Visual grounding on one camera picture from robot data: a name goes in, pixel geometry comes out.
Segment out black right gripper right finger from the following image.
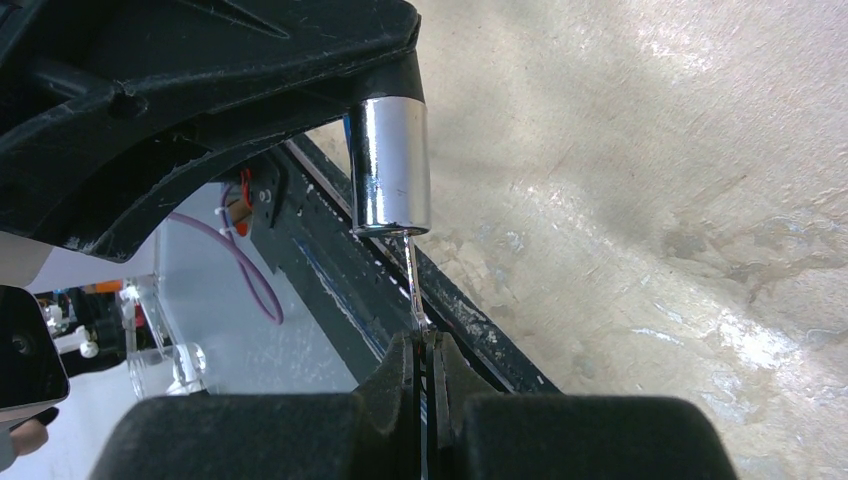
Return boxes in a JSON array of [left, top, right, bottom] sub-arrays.
[[427, 332, 737, 479]]

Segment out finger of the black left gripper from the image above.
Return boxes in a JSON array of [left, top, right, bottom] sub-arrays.
[[1, 1, 422, 262]]

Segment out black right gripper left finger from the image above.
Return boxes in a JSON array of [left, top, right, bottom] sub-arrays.
[[90, 334, 421, 479]]

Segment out small silver keys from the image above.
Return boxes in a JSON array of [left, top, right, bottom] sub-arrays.
[[401, 230, 428, 336]]

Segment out blue cable lock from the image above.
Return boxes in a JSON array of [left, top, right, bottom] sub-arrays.
[[347, 52, 431, 237]]

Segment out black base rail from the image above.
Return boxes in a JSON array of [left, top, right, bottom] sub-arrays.
[[245, 134, 559, 393]]

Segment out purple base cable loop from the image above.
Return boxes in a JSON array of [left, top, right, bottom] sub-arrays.
[[168, 182, 286, 327]]

